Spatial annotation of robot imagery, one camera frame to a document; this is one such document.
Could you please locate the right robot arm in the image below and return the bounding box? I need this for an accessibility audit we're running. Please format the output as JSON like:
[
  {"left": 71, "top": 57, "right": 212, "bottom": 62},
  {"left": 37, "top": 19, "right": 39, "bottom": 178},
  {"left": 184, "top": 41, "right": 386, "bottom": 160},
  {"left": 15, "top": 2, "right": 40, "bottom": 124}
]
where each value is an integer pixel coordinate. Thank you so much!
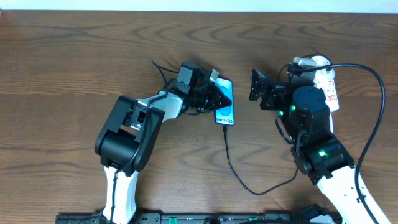
[{"left": 249, "top": 69, "right": 389, "bottom": 223}]

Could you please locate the black USB charging cable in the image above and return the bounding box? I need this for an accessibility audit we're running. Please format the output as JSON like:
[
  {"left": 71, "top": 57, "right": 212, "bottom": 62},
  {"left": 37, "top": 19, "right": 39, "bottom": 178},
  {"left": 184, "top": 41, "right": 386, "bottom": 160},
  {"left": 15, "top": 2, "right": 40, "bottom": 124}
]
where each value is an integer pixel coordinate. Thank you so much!
[{"left": 221, "top": 53, "right": 330, "bottom": 197}]

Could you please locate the white power strip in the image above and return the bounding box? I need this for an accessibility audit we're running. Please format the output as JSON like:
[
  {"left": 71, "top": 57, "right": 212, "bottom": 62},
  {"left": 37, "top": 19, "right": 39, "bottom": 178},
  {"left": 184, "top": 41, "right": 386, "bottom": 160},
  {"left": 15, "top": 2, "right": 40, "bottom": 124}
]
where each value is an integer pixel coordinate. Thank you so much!
[{"left": 313, "top": 69, "right": 340, "bottom": 113}]

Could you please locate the white USB charger adapter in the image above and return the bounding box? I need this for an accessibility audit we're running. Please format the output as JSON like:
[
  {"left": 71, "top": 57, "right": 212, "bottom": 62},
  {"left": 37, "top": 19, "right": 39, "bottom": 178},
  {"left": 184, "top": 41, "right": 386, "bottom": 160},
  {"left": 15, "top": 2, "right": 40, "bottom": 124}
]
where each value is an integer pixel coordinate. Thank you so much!
[{"left": 311, "top": 55, "right": 335, "bottom": 80}]

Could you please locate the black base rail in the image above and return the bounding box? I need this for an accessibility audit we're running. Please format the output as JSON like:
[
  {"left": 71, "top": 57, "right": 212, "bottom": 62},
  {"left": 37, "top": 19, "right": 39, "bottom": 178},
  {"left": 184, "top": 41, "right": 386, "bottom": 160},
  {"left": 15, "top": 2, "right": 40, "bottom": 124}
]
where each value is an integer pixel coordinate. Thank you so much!
[{"left": 55, "top": 212, "right": 343, "bottom": 224}]

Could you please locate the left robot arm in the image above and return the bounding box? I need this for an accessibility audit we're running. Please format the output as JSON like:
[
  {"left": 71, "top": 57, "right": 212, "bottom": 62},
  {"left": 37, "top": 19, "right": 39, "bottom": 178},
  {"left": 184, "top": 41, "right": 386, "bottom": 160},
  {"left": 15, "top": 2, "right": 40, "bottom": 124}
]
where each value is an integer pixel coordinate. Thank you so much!
[{"left": 95, "top": 61, "right": 234, "bottom": 223}]

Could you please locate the blue Galaxy smartphone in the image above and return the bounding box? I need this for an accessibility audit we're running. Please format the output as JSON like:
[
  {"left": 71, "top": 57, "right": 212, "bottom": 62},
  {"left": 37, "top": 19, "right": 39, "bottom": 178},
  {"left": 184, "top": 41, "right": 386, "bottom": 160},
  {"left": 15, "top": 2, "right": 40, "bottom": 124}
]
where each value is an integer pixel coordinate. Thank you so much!
[{"left": 215, "top": 78, "right": 234, "bottom": 126}]

